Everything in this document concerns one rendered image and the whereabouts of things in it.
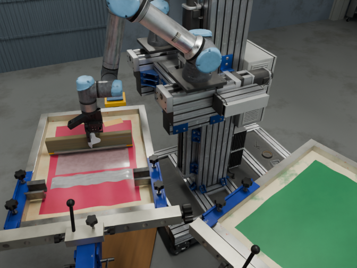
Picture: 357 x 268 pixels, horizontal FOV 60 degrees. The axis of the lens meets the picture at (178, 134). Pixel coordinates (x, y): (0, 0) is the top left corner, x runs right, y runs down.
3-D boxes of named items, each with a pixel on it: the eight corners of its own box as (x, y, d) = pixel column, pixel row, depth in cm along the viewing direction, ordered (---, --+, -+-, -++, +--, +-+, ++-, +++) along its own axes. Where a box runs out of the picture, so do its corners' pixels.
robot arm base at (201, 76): (202, 67, 164) (204, 49, 158) (217, 79, 153) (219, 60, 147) (177, 72, 159) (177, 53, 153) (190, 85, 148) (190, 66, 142)
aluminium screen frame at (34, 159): (42, 119, 177) (41, 113, 175) (144, 109, 186) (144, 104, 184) (10, 237, 116) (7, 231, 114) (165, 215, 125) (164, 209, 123)
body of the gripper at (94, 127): (103, 133, 147) (100, 112, 139) (84, 135, 145) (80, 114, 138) (103, 124, 152) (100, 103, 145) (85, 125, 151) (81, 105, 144)
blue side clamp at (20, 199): (24, 181, 140) (20, 170, 136) (36, 180, 141) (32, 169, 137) (9, 239, 117) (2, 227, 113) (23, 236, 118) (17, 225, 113)
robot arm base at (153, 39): (166, 36, 200) (166, 20, 194) (175, 44, 189) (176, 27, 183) (143, 39, 194) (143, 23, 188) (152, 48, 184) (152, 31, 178)
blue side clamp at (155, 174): (147, 167, 149) (146, 156, 145) (157, 165, 150) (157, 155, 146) (155, 217, 126) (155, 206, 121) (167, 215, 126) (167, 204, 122)
